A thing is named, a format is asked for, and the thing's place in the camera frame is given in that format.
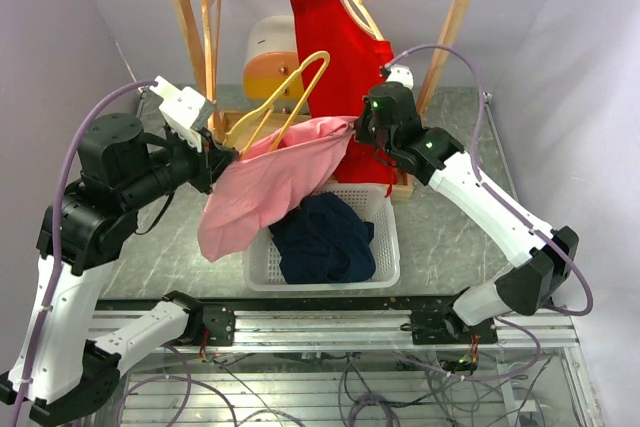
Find pink t shirt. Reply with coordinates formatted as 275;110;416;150
197;116;355;262

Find red t shirt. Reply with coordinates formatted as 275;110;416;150
286;0;401;198

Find cream plastic hanger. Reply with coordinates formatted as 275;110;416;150
340;0;385;41

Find navy blue t shirt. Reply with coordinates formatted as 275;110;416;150
269;192;376;284

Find wooden hanger with metal hook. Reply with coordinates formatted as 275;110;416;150
200;0;222;103

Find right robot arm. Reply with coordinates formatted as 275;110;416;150
355;81;579;343

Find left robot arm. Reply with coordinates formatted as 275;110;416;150
1;113;238;426

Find white orange yellow container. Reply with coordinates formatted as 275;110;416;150
243;15;299;107

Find white plastic laundry basket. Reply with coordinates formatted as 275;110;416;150
243;184;400;292

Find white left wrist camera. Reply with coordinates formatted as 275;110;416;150
150;76;215;153

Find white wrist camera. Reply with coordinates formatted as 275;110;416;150
150;76;215;153
381;64;414;90

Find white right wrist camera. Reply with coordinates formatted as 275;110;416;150
381;64;414;90

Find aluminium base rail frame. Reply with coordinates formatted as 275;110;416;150
84;291;606;427

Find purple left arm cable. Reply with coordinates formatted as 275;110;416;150
9;79;236;427

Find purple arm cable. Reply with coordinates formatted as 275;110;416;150
382;43;595;383
9;79;236;427

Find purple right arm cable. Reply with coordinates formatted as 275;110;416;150
382;43;595;383

